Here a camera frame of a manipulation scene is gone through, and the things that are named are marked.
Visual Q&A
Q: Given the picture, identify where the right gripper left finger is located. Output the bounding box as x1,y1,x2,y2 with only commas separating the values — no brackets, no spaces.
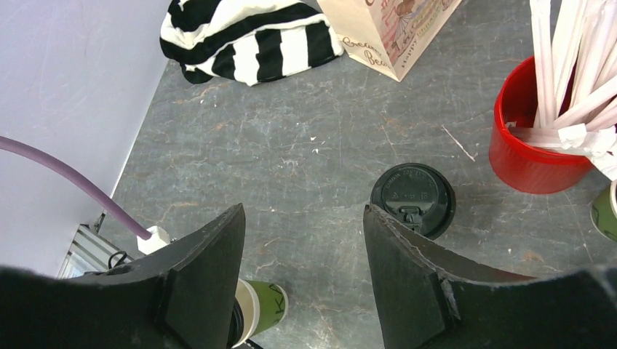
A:
1,204,246,348

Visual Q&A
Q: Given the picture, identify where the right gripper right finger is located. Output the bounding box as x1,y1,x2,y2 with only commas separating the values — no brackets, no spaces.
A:
363,205,616,348

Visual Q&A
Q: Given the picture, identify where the black cup lid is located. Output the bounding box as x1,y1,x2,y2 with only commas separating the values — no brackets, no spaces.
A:
226,300,244,349
370,163,456,240

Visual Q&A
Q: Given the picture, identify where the paper takeout bag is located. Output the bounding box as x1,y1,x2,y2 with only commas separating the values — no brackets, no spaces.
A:
317,0,461,82

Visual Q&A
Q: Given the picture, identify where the red straw holder cup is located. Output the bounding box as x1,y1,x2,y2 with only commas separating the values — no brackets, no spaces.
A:
488,57,592,194

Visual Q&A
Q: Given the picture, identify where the stack of paper cups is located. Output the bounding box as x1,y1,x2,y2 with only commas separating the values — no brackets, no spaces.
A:
591,180,616,242

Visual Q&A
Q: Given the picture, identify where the black white striped cloth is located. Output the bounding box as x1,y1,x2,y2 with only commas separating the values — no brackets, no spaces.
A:
159,1,344,87

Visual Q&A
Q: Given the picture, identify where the white wrapped straws bundle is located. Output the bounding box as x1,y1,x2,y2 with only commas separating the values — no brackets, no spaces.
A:
508,1,616,181

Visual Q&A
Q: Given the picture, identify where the metal cable duct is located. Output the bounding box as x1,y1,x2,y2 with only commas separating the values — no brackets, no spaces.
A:
57,225,132,278

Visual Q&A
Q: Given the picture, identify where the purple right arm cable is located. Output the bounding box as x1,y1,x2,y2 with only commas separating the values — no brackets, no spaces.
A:
0,135,170,255

